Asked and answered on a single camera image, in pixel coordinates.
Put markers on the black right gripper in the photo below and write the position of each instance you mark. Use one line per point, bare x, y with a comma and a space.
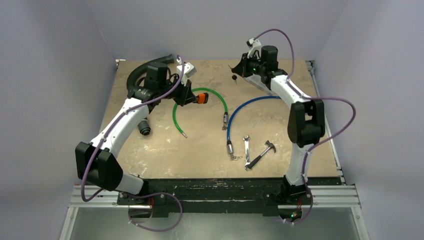
241, 68

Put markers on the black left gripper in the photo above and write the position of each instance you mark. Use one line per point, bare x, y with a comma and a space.
186, 96

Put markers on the black head keys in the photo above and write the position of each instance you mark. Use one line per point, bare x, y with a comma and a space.
234, 77

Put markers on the orange black padlock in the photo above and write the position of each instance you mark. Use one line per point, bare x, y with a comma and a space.
202, 98

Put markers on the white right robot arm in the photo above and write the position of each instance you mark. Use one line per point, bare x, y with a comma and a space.
306, 122

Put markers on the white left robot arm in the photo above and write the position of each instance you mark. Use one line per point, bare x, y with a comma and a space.
96, 161

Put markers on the clear plastic screw box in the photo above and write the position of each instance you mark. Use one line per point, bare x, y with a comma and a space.
256, 82

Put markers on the silver open-end wrench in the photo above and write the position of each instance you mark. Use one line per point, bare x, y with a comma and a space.
246, 140

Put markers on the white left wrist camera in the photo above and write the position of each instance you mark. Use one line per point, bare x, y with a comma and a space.
185, 70

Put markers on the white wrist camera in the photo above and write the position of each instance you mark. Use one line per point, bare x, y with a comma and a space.
253, 44
185, 70

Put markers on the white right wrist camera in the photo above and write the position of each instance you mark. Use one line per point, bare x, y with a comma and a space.
253, 44

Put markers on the green cable lock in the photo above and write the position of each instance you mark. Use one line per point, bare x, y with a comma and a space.
208, 90

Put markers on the small black handle hammer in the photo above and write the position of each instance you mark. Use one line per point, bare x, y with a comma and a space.
270, 146

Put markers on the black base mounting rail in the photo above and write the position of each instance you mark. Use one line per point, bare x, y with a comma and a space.
163, 195

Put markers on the aluminium frame rail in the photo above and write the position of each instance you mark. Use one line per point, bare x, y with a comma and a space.
324, 196

